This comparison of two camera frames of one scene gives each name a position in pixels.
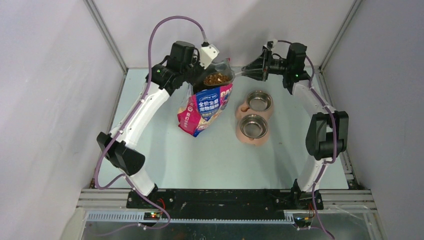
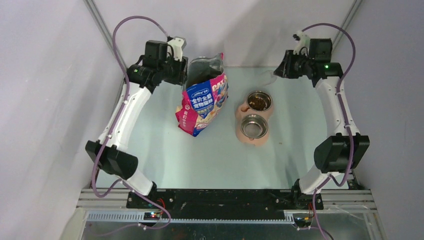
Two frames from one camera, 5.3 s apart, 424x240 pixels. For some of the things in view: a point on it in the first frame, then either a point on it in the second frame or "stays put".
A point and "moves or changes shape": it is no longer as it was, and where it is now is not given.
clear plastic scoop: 221,74 moves or changes shape
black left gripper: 200,70 → 181,77
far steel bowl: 259,100 stays put
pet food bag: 205,103 moves or changes shape
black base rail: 226,203 stays put
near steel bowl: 253,126 stays put
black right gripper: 260,67 → 285,69
